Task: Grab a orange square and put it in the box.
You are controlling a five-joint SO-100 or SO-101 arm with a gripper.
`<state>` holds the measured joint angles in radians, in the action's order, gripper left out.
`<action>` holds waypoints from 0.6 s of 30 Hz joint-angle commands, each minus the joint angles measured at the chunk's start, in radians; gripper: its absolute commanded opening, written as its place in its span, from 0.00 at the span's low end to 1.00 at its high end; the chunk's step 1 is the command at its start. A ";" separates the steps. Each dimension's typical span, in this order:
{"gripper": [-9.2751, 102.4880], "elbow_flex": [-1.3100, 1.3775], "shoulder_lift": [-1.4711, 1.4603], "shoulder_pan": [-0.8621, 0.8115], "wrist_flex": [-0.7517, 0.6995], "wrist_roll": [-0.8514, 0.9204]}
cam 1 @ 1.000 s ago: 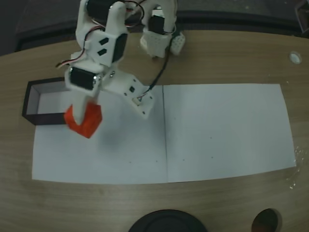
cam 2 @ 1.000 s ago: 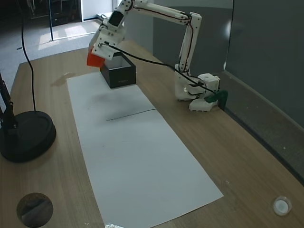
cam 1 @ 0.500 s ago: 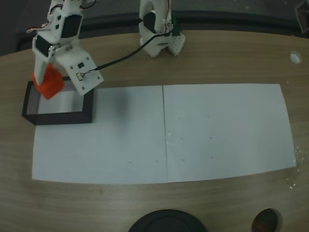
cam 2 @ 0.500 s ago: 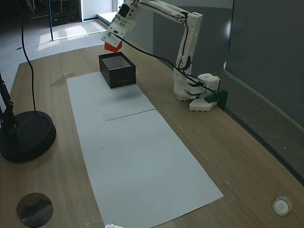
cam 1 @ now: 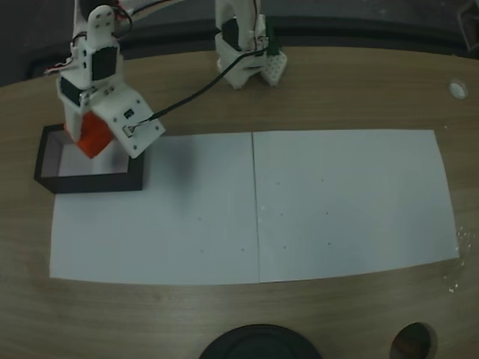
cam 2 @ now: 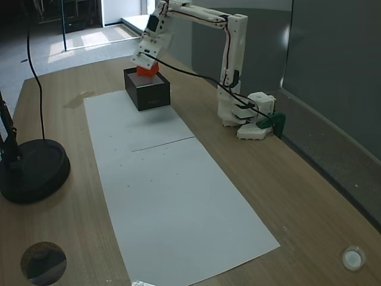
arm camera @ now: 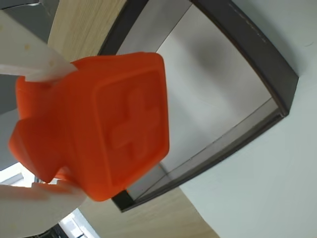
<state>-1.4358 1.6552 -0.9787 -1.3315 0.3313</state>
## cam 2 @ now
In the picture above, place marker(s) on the orange cube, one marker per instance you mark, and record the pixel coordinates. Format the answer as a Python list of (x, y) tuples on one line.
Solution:
[(146, 72)]

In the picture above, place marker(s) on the dark brown open box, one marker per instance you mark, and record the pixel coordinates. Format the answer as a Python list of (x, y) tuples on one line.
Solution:
[(151, 96)]

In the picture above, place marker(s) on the white paper sheet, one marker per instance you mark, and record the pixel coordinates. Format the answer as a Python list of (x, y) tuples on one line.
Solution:
[(184, 214), (119, 128)]

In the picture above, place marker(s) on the thin black pole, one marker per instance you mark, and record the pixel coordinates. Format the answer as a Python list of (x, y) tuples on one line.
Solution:
[(63, 26)]

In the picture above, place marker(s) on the green table clamp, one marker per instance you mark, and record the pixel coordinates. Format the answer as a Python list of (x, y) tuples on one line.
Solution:
[(275, 119)]

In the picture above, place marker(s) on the grey desk partition panel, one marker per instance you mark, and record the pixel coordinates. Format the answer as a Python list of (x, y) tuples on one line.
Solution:
[(327, 74)]

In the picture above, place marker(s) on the black stand with round base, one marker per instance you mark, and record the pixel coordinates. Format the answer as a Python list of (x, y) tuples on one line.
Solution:
[(35, 172)]

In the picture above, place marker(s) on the small white round cap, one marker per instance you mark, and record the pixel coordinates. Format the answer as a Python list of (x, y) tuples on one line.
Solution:
[(353, 258)]

